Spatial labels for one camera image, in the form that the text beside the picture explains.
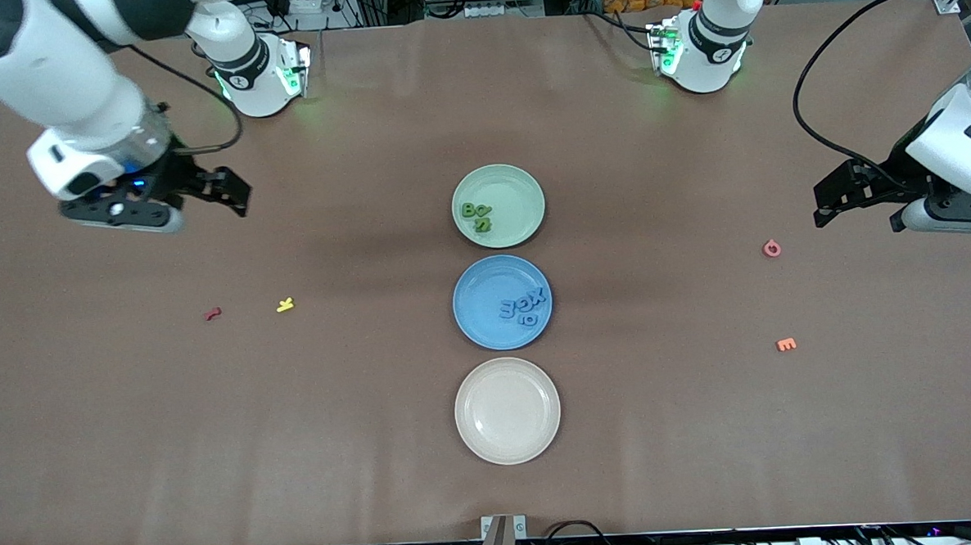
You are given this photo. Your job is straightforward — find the blue plate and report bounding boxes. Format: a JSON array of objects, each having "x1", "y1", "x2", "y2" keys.
[{"x1": 450, "y1": 252, "x2": 555, "y2": 354}]

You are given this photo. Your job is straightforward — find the green plate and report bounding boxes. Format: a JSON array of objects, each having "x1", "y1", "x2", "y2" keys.
[{"x1": 449, "y1": 162, "x2": 549, "y2": 251}]

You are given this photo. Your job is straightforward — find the beige plate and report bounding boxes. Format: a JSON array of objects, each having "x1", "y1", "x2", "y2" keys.
[{"x1": 452, "y1": 354, "x2": 564, "y2": 469}]

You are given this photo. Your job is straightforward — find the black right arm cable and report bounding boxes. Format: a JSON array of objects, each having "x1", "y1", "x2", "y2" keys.
[{"x1": 127, "y1": 39, "x2": 246, "y2": 158}]

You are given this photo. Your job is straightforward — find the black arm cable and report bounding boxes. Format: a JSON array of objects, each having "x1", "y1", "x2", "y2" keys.
[
  {"x1": 127, "y1": 39, "x2": 246, "y2": 158},
  {"x1": 788, "y1": 0, "x2": 971, "y2": 179}
]

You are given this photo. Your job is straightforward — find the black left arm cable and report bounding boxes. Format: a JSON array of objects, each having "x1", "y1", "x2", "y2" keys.
[{"x1": 788, "y1": 0, "x2": 971, "y2": 179}]

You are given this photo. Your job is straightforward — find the black cable loop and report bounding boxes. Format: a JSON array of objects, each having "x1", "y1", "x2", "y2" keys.
[{"x1": 543, "y1": 519, "x2": 630, "y2": 545}]

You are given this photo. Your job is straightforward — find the metal mount bracket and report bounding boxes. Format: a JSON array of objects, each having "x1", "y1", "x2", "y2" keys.
[{"x1": 473, "y1": 513, "x2": 529, "y2": 545}]

